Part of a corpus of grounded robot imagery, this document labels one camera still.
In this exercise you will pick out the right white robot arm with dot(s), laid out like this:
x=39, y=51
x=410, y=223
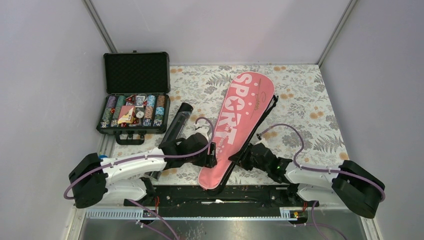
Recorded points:
x=348, y=184

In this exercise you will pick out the black shuttlecock tube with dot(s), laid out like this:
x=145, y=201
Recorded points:
x=178, y=123

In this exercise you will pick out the playing card box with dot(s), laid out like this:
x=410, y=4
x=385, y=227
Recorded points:
x=126, y=115

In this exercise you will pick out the black poker chip case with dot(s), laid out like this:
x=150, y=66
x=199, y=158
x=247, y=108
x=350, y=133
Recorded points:
x=141, y=80

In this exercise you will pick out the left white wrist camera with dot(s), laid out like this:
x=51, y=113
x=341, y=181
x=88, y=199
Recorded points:
x=203, y=130

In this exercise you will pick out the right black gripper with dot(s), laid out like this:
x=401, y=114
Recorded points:
x=241, y=157

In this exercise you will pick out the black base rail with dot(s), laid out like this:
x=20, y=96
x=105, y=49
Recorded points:
x=192, y=201

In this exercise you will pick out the floral patterned table mat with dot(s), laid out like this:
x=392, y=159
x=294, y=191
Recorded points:
x=302, y=124

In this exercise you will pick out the pink racket cover bag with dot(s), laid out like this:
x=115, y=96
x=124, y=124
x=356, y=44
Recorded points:
x=248, y=100

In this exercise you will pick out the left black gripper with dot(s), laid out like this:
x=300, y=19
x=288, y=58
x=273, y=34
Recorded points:
x=208, y=160

